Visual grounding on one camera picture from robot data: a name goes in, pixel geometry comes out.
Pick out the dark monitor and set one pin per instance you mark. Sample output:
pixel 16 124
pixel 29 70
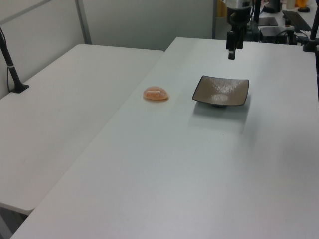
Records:
pixel 272 5

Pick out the black clamp pole stand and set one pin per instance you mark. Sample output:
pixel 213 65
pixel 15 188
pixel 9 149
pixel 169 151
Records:
pixel 312 32

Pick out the grey partition post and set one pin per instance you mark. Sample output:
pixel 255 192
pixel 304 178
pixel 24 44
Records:
pixel 84 22

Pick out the orange bread roll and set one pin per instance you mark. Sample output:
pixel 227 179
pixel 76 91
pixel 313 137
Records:
pixel 155 94

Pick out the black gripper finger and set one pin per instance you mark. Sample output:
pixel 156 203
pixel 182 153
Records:
pixel 239 39
pixel 231 44

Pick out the square brown ceramic plate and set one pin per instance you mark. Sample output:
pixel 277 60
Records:
pixel 221 90

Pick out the black pole with white band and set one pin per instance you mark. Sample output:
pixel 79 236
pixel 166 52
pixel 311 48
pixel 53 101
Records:
pixel 10 67

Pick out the black keyboard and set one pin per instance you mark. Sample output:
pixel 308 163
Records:
pixel 296 18

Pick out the brown cardboard box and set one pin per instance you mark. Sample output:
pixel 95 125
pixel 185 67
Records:
pixel 221 8

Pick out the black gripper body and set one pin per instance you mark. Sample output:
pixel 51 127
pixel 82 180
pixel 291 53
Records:
pixel 239 18

